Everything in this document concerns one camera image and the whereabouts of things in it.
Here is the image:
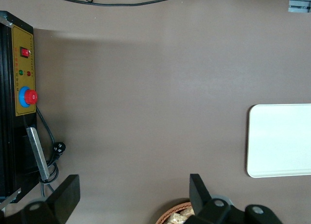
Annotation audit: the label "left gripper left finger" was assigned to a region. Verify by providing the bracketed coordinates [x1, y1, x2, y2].
[20, 174, 81, 224]

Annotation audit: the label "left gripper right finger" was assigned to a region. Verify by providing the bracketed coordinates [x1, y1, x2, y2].
[185, 173, 284, 224]

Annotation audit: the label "beige plastic tray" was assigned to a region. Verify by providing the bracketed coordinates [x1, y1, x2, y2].
[246, 103, 311, 179]

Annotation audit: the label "clear bag brown crackers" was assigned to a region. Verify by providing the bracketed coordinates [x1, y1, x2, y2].
[167, 210, 187, 224]
[180, 206, 195, 219]

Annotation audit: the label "round wicker basket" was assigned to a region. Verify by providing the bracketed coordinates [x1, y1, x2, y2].
[155, 201, 195, 224]

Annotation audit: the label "silver metal bar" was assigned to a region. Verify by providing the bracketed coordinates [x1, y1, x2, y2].
[25, 126, 50, 182]

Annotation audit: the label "red emergency stop button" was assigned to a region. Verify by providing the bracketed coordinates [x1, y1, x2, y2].
[18, 86, 39, 108]

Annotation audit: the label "black yellow control box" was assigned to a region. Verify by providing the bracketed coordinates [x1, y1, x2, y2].
[0, 10, 38, 204]

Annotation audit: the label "black cable with plug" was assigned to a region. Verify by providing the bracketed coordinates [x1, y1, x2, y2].
[23, 105, 67, 198]

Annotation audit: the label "silver metal bracket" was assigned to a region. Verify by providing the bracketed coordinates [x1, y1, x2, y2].
[288, 0, 311, 14]

